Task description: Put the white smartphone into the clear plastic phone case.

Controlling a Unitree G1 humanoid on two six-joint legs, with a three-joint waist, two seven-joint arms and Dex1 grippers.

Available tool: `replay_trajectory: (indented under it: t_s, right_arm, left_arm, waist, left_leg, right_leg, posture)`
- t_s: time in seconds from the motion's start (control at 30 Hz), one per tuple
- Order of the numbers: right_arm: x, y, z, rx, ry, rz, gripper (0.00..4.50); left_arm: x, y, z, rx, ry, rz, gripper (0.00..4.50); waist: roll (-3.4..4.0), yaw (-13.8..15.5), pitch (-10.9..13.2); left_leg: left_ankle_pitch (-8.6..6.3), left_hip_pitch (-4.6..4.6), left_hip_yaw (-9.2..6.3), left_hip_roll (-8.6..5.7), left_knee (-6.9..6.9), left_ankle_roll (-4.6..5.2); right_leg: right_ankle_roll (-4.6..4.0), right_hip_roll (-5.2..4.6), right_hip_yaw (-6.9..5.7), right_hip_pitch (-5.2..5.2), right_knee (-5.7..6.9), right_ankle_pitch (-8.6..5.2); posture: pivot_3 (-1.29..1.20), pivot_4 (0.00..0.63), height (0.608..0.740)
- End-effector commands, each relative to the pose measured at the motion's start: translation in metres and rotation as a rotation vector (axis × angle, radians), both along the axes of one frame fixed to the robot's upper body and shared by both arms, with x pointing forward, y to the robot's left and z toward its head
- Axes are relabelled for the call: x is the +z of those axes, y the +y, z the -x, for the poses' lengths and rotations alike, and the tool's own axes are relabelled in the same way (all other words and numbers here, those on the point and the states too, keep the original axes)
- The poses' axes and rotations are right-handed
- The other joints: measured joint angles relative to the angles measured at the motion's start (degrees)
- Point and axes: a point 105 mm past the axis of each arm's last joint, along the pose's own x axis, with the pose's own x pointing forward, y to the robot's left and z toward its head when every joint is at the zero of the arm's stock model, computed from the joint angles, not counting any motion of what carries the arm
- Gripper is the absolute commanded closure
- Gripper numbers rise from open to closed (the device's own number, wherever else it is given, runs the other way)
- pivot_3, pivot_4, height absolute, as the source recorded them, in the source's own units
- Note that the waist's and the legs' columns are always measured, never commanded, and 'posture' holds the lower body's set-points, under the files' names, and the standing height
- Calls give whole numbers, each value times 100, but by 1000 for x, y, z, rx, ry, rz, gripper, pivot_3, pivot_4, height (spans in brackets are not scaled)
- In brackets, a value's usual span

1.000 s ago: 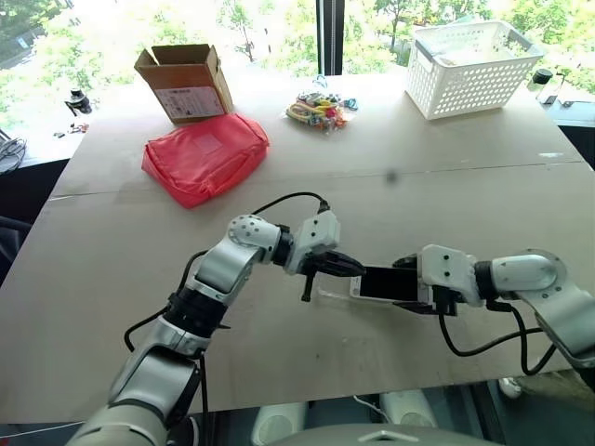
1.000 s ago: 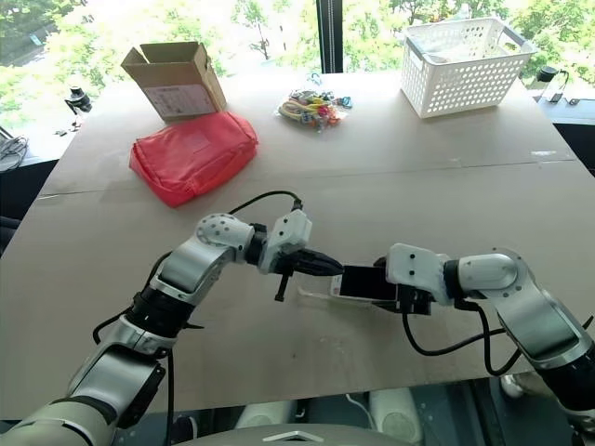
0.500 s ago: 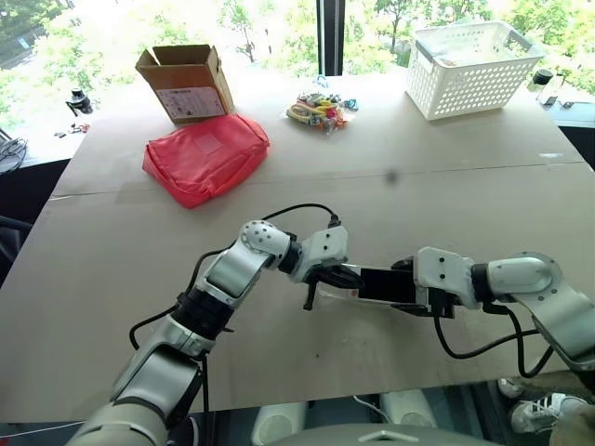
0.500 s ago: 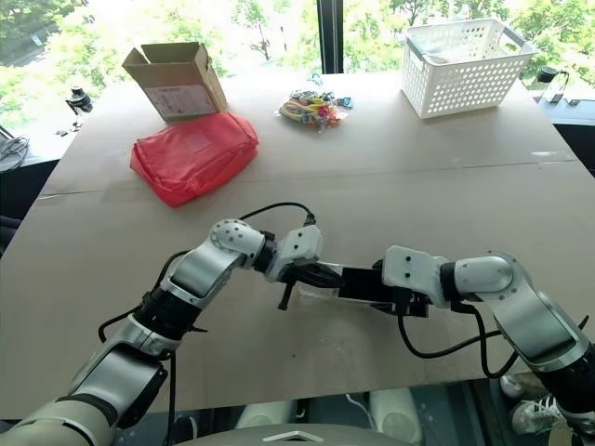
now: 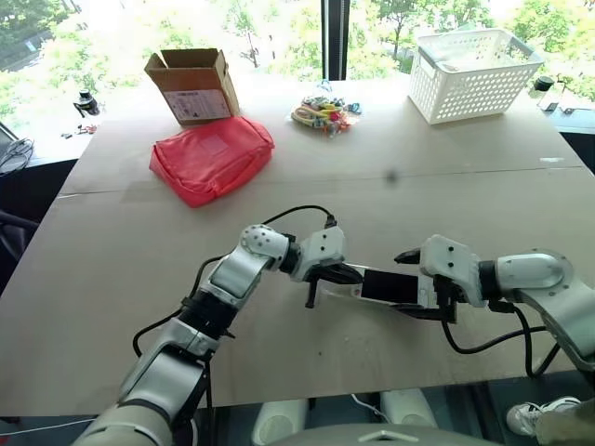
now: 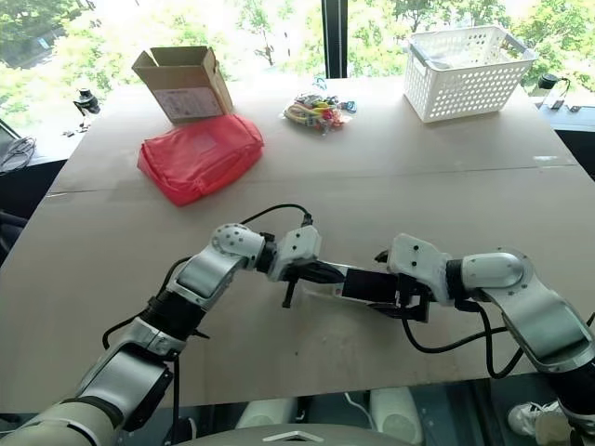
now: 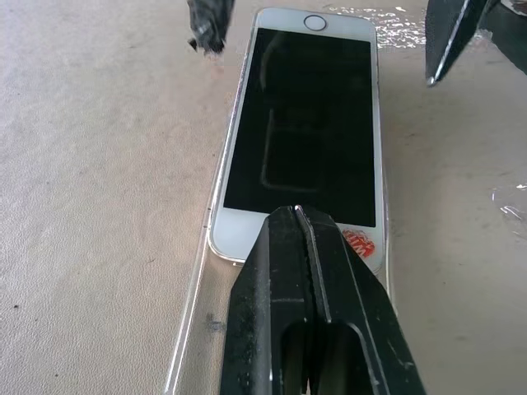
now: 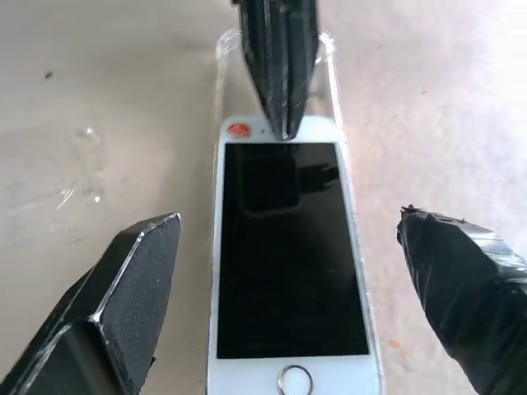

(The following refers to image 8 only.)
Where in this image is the white smartphone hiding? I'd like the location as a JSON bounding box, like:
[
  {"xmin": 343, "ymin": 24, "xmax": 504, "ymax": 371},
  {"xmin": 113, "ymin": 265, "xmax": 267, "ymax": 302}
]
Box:
[{"xmin": 204, "ymin": 116, "xmax": 385, "ymax": 395}]

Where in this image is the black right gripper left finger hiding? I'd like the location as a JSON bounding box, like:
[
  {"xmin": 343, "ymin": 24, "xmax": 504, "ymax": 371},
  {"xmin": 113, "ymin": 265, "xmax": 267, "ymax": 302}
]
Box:
[{"xmin": 0, "ymin": 212, "xmax": 183, "ymax": 395}]

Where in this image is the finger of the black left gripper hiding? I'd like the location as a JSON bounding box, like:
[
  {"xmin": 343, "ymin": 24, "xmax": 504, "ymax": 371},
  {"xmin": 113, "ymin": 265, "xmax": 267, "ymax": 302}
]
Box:
[
  {"xmin": 287, "ymin": 0, "xmax": 321, "ymax": 140},
  {"xmin": 231, "ymin": 0, "xmax": 290, "ymax": 140}
]

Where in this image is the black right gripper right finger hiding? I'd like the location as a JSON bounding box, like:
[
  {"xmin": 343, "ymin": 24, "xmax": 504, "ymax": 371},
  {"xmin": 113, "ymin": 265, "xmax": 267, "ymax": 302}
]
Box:
[{"xmin": 395, "ymin": 204, "xmax": 527, "ymax": 395}]

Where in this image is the clear plastic phone case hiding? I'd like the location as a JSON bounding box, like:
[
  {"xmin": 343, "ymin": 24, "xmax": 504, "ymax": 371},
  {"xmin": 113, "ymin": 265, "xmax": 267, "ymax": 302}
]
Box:
[{"xmin": 200, "ymin": 30, "xmax": 386, "ymax": 395}]

